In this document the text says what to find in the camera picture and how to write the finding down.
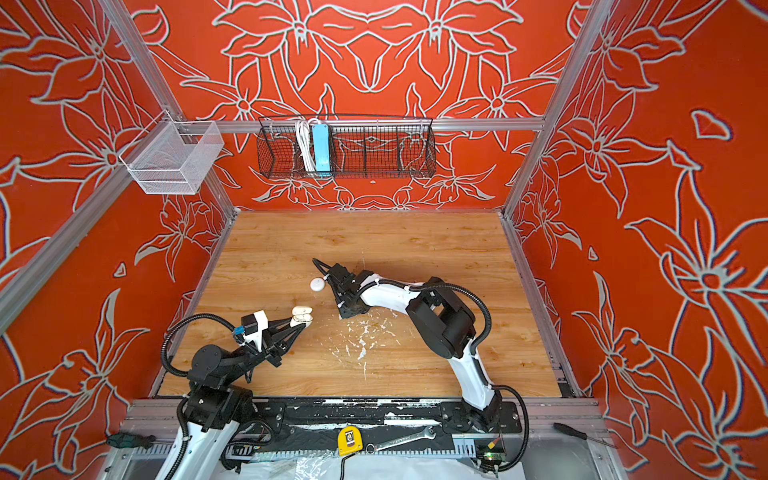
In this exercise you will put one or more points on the white earbuds charging case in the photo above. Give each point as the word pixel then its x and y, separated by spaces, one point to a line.
pixel 317 284

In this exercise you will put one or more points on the light blue box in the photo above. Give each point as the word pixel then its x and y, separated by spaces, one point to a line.
pixel 321 142

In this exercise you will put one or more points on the black wire basket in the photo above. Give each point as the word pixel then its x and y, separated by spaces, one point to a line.
pixel 360 147

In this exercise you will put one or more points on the small white case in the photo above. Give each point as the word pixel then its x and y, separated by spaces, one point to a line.
pixel 301 316

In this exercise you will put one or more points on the black screwdriver on frame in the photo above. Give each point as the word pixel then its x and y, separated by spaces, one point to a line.
pixel 572 432

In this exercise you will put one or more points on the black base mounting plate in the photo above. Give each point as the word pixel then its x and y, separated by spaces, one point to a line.
pixel 305 425

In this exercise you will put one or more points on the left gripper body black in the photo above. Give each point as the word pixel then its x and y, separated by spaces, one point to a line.
pixel 271 355

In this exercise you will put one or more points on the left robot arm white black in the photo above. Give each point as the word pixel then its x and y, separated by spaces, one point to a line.
pixel 217 416

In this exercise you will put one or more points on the yellow tape measure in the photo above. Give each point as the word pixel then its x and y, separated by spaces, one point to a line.
pixel 349 441

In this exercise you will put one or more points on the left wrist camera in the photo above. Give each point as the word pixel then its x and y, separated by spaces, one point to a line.
pixel 250 332

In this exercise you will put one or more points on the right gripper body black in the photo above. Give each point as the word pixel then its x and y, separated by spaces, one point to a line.
pixel 344 310

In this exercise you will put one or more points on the clear plastic bin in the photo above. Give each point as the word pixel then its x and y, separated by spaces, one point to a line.
pixel 174 158

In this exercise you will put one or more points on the green handled tool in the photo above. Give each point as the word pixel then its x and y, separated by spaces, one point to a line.
pixel 124 440

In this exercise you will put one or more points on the silver wrench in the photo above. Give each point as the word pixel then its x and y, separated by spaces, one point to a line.
pixel 427 433

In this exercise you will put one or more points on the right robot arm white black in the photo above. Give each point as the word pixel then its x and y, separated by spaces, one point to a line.
pixel 453 322

